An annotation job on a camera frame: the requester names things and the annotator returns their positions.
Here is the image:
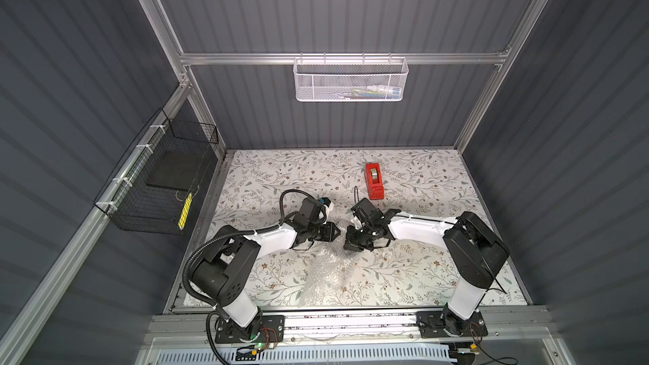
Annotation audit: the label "black corrugated cable hose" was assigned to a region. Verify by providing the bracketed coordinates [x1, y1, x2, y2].
[181, 188, 315, 310]

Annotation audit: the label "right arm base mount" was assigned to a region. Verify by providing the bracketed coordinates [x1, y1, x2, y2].
[416, 308, 488, 338]

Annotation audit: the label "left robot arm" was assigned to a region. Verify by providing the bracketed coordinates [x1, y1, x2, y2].
[182, 194, 341, 336]

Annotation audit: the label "black plate in basket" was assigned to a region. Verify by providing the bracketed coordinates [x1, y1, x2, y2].
[145, 151, 202, 192]

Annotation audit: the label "clear bubble wrap sheet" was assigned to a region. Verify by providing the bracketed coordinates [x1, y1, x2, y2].
[300, 249, 354, 307]

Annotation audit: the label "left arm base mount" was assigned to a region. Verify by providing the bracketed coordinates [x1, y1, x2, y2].
[214, 314, 286, 344]

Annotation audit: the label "black wire basket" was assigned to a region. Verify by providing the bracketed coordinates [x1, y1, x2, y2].
[95, 112, 221, 235]

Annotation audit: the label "white wire basket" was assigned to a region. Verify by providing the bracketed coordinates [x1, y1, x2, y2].
[292, 57, 409, 102]

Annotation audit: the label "floral table mat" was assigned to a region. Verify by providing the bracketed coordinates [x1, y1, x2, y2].
[209, 149, 485, 308]

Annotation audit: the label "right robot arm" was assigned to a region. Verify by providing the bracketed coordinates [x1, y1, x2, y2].
[344, 198, 510, 324]

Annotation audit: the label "pens in white basket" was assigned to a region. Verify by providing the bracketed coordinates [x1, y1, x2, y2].
[338, 84, 402, 101]

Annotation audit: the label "red tape dispenser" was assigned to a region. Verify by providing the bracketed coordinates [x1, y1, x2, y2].
[365, 163, 385, 200]

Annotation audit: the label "aluminium front rail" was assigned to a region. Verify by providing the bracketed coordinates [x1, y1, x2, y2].
[146, 306, 554, 346]

